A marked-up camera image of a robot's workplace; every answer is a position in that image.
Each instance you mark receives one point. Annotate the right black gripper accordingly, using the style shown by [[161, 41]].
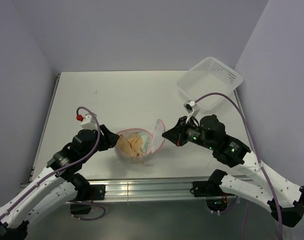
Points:
[[176, 134]]

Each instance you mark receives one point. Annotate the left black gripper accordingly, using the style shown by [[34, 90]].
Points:
[[109, 139]]

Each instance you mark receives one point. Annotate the beige bra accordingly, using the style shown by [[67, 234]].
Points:
[[131, 146]]

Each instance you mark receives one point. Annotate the white mesh laundry bag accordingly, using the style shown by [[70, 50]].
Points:
[[156, 144]]

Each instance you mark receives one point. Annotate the mint green bra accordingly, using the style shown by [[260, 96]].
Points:
[[147, 139]]

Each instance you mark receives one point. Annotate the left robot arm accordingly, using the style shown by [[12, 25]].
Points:
[[26, 208]]

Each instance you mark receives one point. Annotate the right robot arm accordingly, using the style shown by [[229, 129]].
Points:
[[279, 196]]

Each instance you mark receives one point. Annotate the white plastic basket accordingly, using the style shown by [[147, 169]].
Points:
[[208, 76]]

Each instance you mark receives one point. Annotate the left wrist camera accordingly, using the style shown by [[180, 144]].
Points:
[[87, 121]]

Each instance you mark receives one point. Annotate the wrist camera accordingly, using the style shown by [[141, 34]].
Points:
[[87, 121], [192, 109]]

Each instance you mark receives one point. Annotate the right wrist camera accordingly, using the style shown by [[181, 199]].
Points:
[[192, 109]]

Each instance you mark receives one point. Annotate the aluminium table frame rail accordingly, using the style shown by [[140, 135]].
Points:
[[121, 191]]

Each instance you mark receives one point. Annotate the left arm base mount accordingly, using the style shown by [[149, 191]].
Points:
[[85, 202]]

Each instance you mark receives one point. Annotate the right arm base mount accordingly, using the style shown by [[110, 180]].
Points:
[[216, 199]]

